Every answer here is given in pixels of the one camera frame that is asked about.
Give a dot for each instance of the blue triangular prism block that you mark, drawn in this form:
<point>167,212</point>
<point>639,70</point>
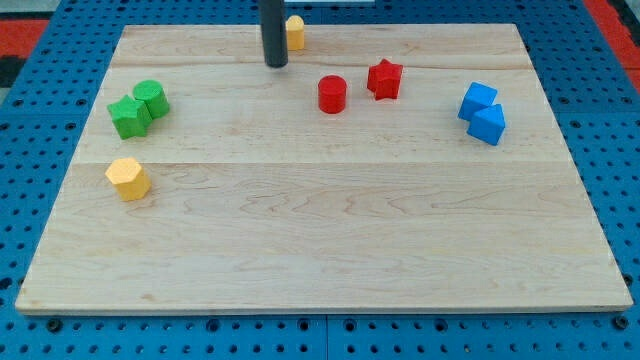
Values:
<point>488,124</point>

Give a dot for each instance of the red star block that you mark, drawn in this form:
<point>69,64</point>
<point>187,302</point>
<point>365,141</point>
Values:
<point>384,79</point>

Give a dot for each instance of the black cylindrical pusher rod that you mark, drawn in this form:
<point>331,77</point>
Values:
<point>273,32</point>

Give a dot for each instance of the light wooden board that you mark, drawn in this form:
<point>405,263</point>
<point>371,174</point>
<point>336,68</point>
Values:
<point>261,203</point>

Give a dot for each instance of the red cylinder block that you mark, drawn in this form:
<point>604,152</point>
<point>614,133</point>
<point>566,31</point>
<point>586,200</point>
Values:
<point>332,90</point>

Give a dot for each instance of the yellow rounded block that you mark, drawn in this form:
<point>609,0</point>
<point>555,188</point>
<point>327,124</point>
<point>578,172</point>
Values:
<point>295,33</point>

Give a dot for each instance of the yellow hexagon block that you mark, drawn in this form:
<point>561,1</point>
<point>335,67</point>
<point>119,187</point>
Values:
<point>129,178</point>

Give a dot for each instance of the green star block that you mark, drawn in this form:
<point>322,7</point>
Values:
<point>130,117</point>

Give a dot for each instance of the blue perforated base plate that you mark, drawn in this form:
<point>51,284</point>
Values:
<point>54,55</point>

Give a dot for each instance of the blue cube block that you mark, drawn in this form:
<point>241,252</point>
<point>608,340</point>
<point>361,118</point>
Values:
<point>477,97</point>

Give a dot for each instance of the green cylinder block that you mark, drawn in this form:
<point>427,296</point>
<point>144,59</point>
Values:
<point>151,92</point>

